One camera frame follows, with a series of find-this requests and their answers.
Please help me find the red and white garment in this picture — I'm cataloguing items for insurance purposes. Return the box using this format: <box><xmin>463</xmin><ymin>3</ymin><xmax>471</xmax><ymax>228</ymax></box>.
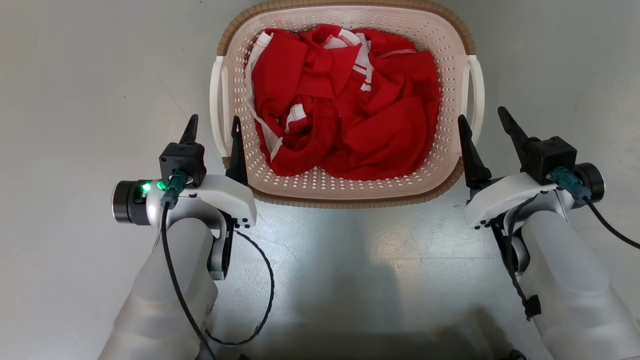
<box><xmin>245</xmin><ymin>23</ymin><xmax>442</xmax><ymax>182</ymax></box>

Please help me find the thin black looping cable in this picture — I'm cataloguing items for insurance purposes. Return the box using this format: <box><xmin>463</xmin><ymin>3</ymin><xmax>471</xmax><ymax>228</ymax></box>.
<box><xmin>205</xmin><ymin>229</ymin><xmax>276</xmax><ymax>347</ymax></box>

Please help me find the beige perforated plastic laundry basket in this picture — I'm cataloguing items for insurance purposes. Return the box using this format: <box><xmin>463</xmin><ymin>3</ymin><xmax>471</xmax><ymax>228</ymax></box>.
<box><xmin>209</xmin><ymin>0</ymin><xmax>486</xmax><ymax>210</ymax></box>

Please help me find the thin black cable with clip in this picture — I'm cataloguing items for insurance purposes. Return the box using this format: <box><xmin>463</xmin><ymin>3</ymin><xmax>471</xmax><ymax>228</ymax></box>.
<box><xmin>492</xmin><ymin>195</ymin><xmax>543</xmax><ymax>321</ymax></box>

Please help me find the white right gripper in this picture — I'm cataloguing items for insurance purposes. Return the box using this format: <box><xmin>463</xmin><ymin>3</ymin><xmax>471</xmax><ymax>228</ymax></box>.
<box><xmin>457</xmin><ymin>106</ymin><xmax>606</xmax><ymax>230</ymax></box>

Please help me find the black cable with green plug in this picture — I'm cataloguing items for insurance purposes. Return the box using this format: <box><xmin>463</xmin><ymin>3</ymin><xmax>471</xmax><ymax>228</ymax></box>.
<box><xmin>546</xmin><ymin>166</ymin><xmax>640</xmax><ymax>250</ymax></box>
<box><xmin>160</xmin><ymin>170</ymin><xmax>218</xmax><ymax>360</ymax></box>

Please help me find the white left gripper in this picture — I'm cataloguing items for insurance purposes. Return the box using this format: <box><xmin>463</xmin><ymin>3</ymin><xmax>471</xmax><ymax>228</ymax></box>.
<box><xmin>112</xmin><ymin>114</ymin><xmax>258</xmax><ymax>230</ymax></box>

